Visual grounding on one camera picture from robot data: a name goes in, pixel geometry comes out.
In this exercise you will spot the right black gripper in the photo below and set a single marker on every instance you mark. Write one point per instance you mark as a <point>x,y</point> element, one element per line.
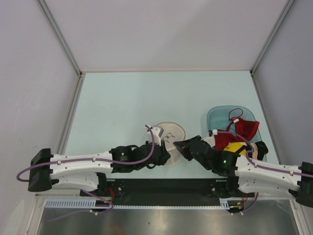
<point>183,146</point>

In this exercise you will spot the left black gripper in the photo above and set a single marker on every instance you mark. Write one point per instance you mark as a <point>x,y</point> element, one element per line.
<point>163,157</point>

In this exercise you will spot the white mesh laundry bag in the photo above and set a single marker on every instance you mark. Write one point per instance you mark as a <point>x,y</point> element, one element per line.
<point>172,132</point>

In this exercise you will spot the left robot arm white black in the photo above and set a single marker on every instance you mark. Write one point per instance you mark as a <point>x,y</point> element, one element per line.
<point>89,172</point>

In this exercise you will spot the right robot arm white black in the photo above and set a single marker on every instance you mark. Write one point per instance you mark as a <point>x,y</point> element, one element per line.
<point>247,175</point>

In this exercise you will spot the red bra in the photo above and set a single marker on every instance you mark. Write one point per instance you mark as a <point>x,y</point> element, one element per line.
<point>236,124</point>

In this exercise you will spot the yellow black bra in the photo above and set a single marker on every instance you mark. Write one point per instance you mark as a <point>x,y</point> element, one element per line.
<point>260,149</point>

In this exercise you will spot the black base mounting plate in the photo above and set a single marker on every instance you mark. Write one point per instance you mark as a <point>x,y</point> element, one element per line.
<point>168,192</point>

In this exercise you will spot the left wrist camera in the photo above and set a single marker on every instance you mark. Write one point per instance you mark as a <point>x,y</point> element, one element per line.
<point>154,132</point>

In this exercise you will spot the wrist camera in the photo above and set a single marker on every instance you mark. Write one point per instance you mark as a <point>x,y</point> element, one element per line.
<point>211,137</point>
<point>154,132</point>

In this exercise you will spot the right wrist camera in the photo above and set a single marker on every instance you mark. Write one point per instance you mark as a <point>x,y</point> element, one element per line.
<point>211,137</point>

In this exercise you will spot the white slotted cable duct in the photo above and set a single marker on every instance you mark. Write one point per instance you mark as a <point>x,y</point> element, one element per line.
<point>222,204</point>

